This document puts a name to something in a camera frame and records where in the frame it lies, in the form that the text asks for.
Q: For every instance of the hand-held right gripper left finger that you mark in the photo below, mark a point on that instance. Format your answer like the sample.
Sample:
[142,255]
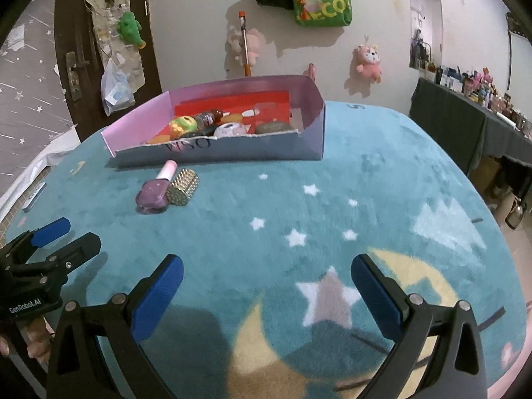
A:
[160,295]

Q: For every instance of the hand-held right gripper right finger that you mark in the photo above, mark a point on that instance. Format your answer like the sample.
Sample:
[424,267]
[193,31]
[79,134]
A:
[376,295]

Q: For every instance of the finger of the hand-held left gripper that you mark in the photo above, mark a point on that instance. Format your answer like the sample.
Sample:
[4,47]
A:
[52,230]
[79,249]

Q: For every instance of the yellow green toy figure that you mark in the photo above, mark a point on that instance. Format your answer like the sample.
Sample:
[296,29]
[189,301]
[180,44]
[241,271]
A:
[183,126]

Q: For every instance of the purple cardboard box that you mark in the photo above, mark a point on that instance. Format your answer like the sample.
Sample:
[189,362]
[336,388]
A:
[249,149]

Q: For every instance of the pink round case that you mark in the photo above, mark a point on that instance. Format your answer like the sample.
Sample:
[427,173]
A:
[230,130]

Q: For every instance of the glitter jar with red cap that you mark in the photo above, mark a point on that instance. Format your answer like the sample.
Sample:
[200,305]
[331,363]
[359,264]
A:
[205,119]

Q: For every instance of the person's left hand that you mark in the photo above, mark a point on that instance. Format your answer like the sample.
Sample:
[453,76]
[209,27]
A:
[39,338]

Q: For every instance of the blue nail file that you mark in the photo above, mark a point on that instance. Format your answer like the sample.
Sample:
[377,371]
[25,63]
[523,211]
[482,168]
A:
[35,195]

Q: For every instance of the teal star printed blanket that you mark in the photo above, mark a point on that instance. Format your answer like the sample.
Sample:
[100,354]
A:
[332,216]

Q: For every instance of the purple nail polish bottle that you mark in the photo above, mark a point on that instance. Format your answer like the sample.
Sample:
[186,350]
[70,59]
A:
[151,193]

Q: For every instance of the gold studded cap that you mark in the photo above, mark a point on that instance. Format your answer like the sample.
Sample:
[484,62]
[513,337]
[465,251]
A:
[183,187]

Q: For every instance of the clear plastic bag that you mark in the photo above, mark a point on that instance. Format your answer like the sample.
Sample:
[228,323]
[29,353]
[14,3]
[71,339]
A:
[116,91]

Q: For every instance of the brown cardboard box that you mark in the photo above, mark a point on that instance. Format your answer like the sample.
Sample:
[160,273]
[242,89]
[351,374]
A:
[490,174]

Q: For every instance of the table with dark cloth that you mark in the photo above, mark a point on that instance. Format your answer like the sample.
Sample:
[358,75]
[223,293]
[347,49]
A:
[449,116]

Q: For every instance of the grey flat pouch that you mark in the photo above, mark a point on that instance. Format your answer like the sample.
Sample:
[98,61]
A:
[273,127]

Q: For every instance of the white paper sheet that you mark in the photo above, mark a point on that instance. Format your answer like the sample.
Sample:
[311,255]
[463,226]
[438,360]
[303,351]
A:
[15,37]

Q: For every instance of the orange white tube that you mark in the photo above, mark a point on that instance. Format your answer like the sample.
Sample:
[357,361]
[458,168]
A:
[243,114]

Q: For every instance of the clear hanging organizer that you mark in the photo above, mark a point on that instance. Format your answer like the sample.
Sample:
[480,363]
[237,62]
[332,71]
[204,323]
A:
[106,29]

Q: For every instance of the dark wooden door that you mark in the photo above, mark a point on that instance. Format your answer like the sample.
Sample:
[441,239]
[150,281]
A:
[70,16]

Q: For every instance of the green plush dinosaur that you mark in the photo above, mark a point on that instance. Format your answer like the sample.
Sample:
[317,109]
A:
[129,27]

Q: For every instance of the pink plush cat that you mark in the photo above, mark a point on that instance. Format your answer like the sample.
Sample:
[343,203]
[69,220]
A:
[369,62]

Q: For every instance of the pink plastic hook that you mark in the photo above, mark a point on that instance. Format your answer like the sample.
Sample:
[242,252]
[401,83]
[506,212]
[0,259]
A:
[310,71]

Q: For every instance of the white orange stick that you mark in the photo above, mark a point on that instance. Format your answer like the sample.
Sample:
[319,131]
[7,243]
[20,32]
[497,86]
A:
[245,41]

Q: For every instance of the pink plush pig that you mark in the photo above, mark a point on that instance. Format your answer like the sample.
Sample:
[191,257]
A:
[255,41]

